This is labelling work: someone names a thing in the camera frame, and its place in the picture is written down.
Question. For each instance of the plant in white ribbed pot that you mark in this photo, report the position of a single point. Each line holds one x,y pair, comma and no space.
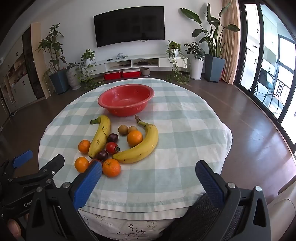
73,80

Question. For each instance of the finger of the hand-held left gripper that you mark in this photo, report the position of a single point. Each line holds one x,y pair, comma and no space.
54,165
23,158

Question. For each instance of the plant in tall white pot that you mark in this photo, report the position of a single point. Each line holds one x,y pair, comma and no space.
196,68

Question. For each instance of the black balcony chair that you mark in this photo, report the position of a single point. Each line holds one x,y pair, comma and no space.
263,80

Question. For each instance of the leafy plant in blue pot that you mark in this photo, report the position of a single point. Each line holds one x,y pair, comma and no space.
59,81

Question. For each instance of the curved yellow banana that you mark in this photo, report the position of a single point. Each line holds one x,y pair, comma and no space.
141,148

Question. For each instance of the beige sofa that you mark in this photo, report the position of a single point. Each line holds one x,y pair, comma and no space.
284,208

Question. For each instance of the small beige empty pot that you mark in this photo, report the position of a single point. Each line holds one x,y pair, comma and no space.
146,72

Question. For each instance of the red plastic bowl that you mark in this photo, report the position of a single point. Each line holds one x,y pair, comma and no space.
126,102

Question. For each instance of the white television cabinet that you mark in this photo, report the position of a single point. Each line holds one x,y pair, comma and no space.
166,61

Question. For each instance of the brown kiwi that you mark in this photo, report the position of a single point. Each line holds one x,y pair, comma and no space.
132,128
123,129

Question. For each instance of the white wall cabinet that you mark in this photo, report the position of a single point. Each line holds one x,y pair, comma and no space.
20,88

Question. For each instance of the red storage box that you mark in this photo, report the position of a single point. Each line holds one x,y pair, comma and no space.
131,73
112,75

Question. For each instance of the large-leaf plant in dark pot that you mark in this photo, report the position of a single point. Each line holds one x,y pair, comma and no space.
215,68

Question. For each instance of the black wall television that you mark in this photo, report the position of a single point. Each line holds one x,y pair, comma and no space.
129,25

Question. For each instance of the straight yellow banana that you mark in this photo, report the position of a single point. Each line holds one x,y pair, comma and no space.
99,136

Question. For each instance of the black framed sliding glass door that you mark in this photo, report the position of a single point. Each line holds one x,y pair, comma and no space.
251,58

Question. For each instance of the red tomato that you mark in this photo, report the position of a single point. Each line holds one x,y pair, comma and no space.
95,160
112,148

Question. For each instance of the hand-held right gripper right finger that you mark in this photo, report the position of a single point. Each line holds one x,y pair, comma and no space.
209,183

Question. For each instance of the white floral cloth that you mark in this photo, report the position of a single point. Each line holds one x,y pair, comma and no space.
129,228

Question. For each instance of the black power strip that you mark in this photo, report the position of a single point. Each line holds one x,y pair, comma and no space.
141,62

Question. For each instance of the trailing pothos in white pot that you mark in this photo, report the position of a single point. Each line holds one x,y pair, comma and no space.
87,55
173,47

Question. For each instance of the black mesh chair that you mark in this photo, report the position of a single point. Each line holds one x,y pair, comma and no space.
203,214

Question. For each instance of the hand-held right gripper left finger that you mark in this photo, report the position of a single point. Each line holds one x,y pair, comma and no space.
87,183

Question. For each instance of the person's left hand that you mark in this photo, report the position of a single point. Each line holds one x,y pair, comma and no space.
15,228

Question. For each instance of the dark purple plum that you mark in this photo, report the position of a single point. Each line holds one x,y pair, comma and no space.
102,155
113,137

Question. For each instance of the orange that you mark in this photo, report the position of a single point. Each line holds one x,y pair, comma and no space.
134,138
81,164
84,146
111,167

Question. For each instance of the dark tall cabinet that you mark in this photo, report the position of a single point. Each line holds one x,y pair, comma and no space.
31,69

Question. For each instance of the low wooden board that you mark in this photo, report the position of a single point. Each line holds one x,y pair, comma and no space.
99,80

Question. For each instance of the green white checked tablecloth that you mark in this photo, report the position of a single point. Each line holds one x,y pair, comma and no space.
180,139

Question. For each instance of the beige curtain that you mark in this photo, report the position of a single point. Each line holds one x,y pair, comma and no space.
231,46

